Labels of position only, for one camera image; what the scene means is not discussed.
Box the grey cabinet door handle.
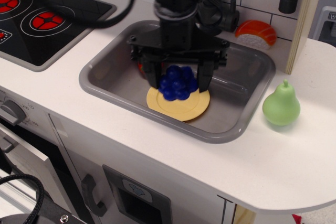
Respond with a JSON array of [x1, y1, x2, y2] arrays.
[[81, 174, 107, 217]]

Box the grey appliance background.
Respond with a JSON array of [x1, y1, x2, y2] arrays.
[[312, 6, 335, 47]]

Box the blue toy blueberries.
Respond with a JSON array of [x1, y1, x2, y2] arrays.
[[159, 65, 198, 101]]

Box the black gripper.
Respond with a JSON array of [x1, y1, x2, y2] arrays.
[[128, 21, 229, 92]]

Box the grey oven knob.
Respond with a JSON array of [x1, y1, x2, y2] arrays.
[[1, 100, 26, 126]]

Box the wooden side panel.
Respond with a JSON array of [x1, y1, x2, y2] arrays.
[[284, 0, 319, 74]]

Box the grey dishwasher panel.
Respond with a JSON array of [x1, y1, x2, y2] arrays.
[[102, 165, 173, 223]]

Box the grey toy sink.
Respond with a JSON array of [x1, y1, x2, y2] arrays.
[[79, 20, 275, 144]]

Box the black braided cable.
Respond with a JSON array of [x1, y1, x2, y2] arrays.
[[36, 0, 137, 29]]

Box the grey oven door handle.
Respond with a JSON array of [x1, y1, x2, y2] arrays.
[[0, 136, 17, 153]]

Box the green toy pear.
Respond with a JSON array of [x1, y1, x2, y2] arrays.
[[262, 79, 301, 126]]

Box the salmon sushi toy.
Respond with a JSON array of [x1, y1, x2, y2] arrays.
[[235, 19, 277, 50]]

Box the black toy stovetop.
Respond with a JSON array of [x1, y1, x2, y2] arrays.
[[1, 0, 117, 72]]

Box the yellow toy plate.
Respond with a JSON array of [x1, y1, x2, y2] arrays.
[[146, 88, 211, 122]]

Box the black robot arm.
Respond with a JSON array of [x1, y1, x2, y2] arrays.
[[128, 0, 229, 92]]

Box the black cable lower left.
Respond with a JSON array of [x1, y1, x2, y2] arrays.
[[0, 174, 45, 224]]

